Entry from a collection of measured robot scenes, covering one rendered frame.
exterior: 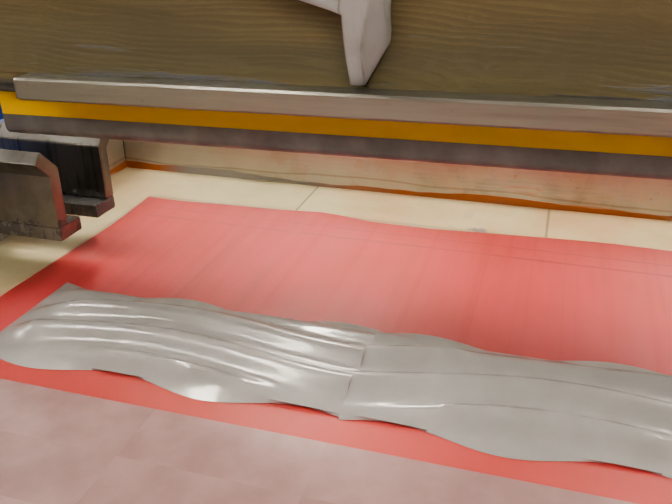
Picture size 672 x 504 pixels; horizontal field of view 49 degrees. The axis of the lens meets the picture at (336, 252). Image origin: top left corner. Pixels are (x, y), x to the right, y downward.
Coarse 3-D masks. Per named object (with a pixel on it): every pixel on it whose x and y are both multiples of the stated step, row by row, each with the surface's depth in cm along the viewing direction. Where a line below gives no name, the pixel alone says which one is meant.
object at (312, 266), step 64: (64, 256) 44; (128, 256) 44; (192, 256) 44; (256, 256) 44; (320, 256) 44; (384, 256) 44; (0, 320) 38; (320, 320) 37; (384, 320) 37; (0, 384) 33; (64, 384) 33; (128, 384) 33; (0, 448) 29; (64, 448) 29; (128, 448) 29; (192, 448) 29; (256, 448) 29; (320, 448) 29
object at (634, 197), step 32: (128, 160) 59; (160, 160) 58; (192, 160) 57; (224, 160) 56; (256, 160) 55; (288, 160) 55; (320, 160) 54; (352, 160) 53; (384, 160) 52; (384, 192) 53; (416, 192) 53; (448, 192) 52; (480, 192) 51; (512, 192) 51; (544, 192) 50; (576, 192) 49; (608, 192) 49; (640, 192) 48
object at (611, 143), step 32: (0, 96) 38; (256, 128) 34; (288, 128) 34; (320, 128) 33; (352, 128) 33; (384, 128) 32; (416, 128) 32; (448, 128) 32; (480, 128) 31; (512, 128) 31
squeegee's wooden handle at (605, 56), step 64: (0, 0) 34; (64, 0) 33; (128, 0) 32; (192, 0) 32; (256, 0) 31; (448, 0) 29; (512, 0) 28; (576, 0) 27; (640, 0) 27; (0, 64) 36; (64, 64) 35; (128, 64) 34; (192, 64) 33; (256, 64) 32; (320, 64) 31; (384, 64) 30; (448, 64) 30; (512, 64) 29; (576, 64) 28; (640, 64) 27
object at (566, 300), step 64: (448, 256) 44; (512, 256) 44; (576, 256) 44; (640, 256) 44; (448, 320) 37; (512, 320) 37; (576, 320) 37; (640, 320) 37; (384, 448) 29; (448, 448) 29
